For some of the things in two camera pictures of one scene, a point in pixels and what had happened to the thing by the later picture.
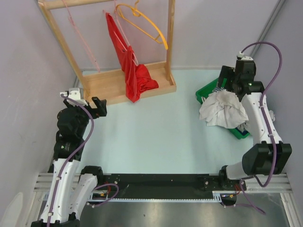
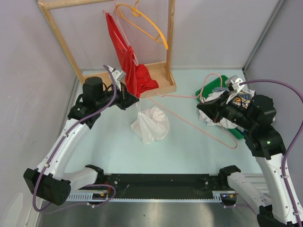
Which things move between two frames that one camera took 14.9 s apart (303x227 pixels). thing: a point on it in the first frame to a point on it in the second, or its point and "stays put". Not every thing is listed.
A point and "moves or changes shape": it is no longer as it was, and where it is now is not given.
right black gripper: (226, 72) to (215, 108)
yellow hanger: (137, 13) stays put
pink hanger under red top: (124, 33) stays put
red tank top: (138, 80) stays put
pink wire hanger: (79, 35) to (157, 94)
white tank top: (223, 108) moves or changes shape
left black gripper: (101, 110) to (126, 99)
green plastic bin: (200, 94) stays put
